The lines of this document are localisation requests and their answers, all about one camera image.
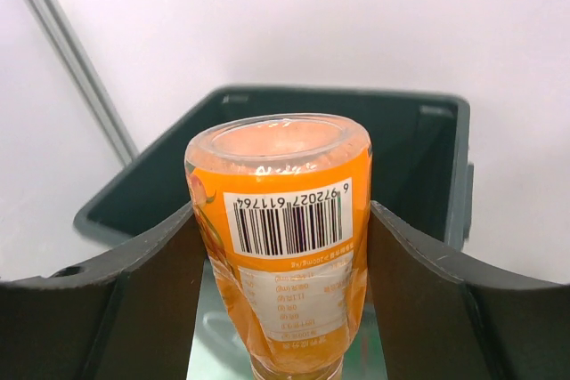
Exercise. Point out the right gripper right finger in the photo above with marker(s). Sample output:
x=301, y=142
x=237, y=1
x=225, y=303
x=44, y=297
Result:
x=446, y=315

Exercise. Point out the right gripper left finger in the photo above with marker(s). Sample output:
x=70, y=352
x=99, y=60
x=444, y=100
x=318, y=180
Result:
x=128, y=313

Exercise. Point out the orange juice bottle front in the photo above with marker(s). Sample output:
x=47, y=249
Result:
x=283, y=203

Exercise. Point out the dark green plastic bin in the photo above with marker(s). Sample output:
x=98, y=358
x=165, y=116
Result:
x=420, y=168

